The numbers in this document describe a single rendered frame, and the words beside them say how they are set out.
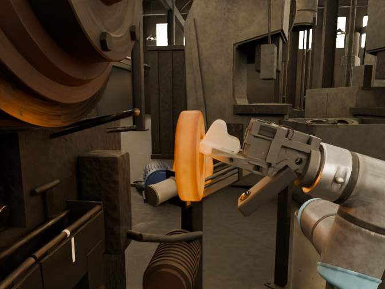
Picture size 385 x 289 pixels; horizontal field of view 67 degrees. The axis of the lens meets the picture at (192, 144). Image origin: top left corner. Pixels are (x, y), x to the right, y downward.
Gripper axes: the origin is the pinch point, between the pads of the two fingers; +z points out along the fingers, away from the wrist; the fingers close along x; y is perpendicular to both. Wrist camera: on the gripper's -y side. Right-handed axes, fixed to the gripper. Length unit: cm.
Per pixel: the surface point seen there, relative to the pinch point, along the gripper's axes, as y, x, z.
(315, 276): -41, -49, -49
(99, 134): -9.1, -23.7, 26.9
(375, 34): 123, -325, -138
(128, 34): 14.7, 2.5, 14.7
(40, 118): -0.1, 14.0, 19.3
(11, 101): 2.1, 18.8, 19.9
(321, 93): 53, -406, -124
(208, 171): -14.6, -40.9, -3.6
